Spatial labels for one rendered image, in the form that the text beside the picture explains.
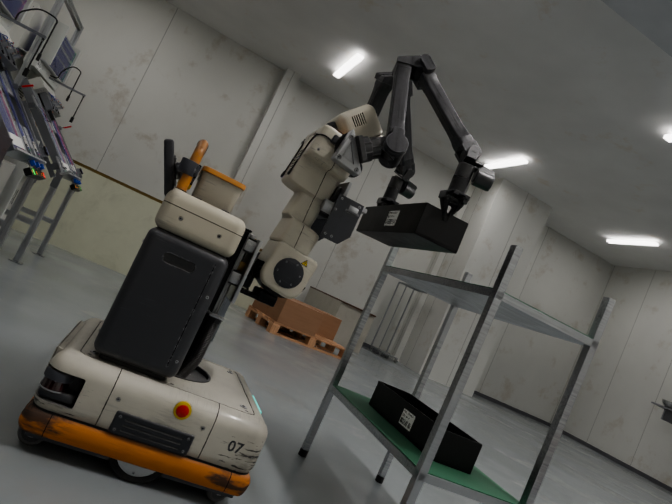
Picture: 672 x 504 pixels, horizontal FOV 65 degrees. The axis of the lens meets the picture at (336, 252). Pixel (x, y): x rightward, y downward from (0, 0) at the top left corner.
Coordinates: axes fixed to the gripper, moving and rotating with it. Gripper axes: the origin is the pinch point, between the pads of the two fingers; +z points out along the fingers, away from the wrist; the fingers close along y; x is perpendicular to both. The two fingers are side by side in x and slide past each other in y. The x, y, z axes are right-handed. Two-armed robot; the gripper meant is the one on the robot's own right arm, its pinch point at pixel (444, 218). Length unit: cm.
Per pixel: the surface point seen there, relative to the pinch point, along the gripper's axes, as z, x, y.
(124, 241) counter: 72, 113, 443
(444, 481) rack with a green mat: 77, -26, -16
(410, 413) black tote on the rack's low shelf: 67, -30, 23
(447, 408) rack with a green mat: 56, -17, -17
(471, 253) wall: -158, -487, 798
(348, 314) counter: 55, -246, 685
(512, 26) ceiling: -334, -175, 380
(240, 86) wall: -270, 67, 908
